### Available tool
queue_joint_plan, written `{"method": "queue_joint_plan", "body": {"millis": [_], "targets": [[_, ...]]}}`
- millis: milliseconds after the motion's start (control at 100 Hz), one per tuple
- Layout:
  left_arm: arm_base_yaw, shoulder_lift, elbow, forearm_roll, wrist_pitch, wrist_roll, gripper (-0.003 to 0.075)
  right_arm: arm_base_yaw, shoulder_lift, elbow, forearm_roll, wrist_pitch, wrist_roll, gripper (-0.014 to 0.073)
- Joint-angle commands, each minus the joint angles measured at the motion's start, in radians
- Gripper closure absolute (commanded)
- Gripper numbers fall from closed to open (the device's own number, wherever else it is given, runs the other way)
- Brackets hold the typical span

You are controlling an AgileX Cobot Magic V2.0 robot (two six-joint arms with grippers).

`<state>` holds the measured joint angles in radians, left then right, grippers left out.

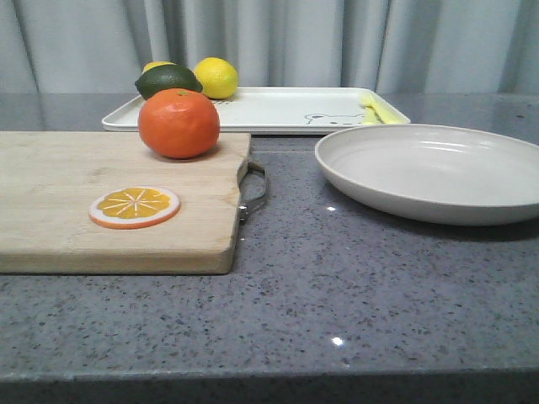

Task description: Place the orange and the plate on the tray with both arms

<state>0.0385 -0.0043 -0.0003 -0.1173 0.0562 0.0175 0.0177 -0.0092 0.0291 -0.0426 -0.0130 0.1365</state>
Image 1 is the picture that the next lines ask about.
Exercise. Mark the orange mandarin fruit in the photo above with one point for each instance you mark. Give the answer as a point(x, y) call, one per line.
point(179, 123)

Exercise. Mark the beige round plate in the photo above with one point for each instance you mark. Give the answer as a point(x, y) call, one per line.
point(434, 173)

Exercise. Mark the white bear print tray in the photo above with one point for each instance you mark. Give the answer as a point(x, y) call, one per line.
point(291, 111)

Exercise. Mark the yellow plastic fork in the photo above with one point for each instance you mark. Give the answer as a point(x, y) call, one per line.
point(371, 116)

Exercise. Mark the yellow lemon right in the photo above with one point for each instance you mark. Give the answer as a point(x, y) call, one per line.
point(219, 78)

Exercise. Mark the yellow lemon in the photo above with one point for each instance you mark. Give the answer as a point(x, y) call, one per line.
point(219, 78)
point(153, 64)

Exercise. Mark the orange slice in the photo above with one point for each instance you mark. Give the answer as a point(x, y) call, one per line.
point(134, 207)

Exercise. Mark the yellow plastic spoon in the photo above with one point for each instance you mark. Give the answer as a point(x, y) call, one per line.
point(389, 114)

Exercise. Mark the green lime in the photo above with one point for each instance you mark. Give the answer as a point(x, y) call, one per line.
point(164, 77)

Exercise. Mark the yellow lemon left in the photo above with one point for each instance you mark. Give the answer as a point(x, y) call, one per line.
point(153, 64)

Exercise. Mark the wooden cutting board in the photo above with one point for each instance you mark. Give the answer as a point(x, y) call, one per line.
point(49, 179)

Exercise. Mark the grey curtain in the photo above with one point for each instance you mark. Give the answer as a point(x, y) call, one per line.
point(387, 46)

